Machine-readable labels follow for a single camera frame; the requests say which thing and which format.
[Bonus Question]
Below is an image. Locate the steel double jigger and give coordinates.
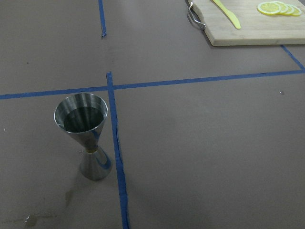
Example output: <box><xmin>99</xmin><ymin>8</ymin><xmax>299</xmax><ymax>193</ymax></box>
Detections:
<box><xmin>53</xmin><ymin>93</ymin><xmax>112</xmax><ymax>181</ymax></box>

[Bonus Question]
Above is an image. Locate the bamboo cutting board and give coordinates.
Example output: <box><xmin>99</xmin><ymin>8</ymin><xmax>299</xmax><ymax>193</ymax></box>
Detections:
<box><xmin>192</xmin><ymin>0</ymin><xmax>305</xmax><ymax>46</ymax></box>

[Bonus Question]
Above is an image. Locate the yellow plastic knife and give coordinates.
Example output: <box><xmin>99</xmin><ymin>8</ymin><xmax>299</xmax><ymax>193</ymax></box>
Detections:
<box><xmin>213</xmin><ymin>0</ymin><xmax>241</xmax><ymax>30</ymax></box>

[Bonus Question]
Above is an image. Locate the front lemon slice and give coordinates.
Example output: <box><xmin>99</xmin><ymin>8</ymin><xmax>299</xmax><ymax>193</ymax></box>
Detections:
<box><xmin>256</xmin><ymin>1</ymin><xmax>282</xmax><ymax>16</ymax></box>

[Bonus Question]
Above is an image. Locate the lemon slice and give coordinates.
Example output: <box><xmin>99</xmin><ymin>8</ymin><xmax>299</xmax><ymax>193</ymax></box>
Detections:
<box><xmin>284</xmin><ymin>4</ymin><xmax>295</xmax><ymax>15</ymax></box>
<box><xmin>276</xmin><ymin>1</ymin><xmax>289</xmax><ymax>15</ymax></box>
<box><xmin>256</xmin><ymin>1</ymin><xmax>282</xmax><ymax>16</ymax></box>
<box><xmin>291</xmin><ymin>5</ymin><xmax>302</xmax><ymax>16</ymax></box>

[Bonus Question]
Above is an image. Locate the rear lemon slice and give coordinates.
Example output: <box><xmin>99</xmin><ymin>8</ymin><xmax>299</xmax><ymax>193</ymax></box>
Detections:
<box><xmin>291</xmin><ymin>5</ymin><xmax>302</xmax><ymax>16</ymax></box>

